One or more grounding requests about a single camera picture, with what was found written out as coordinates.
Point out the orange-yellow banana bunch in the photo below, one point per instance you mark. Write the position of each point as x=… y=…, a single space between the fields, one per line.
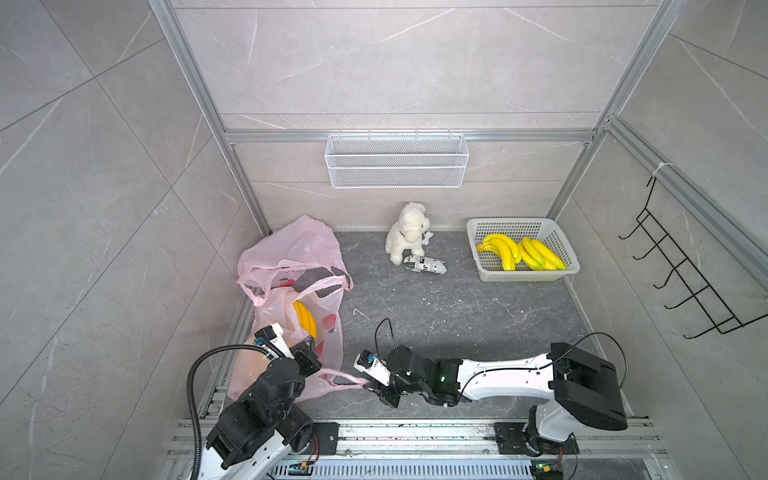
x=306 y=319

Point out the black wire hook rack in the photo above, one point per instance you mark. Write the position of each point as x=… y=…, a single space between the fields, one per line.
x=698 y=290

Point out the plain pink plastic bag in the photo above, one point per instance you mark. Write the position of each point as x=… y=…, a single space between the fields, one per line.
x=304 y=244

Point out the white plush toy dog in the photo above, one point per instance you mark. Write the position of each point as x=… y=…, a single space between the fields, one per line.
x=407 y=233

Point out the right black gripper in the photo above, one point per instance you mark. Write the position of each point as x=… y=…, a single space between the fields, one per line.
x=389 y=398

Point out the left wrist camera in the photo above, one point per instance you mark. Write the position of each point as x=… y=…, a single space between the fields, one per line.
x=271 y=339

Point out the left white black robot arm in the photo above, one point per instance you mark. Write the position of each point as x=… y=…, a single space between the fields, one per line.
x=263 y=425

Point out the yellow-green banana bunch right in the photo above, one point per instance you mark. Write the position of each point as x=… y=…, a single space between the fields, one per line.
x=538 y=257

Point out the yellow-green banana bunch left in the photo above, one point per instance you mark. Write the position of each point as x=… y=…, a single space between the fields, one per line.
x=504 y=248

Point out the yellow-green banana bunch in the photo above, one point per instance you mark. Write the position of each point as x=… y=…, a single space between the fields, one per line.
x=504 y=248
x=538 y=257

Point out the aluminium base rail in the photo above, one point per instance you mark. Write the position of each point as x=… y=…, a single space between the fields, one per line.
x=450 y=449

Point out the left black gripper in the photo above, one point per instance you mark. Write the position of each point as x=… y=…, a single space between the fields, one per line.
x=306 y=357

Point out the pink plastic bag with print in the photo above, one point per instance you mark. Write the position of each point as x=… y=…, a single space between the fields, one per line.
x=320 y=291

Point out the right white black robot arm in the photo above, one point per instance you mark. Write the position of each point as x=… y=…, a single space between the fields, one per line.
x=575 y=389

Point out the white plastic basket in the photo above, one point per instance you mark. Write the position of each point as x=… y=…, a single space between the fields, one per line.
x=545 y=230

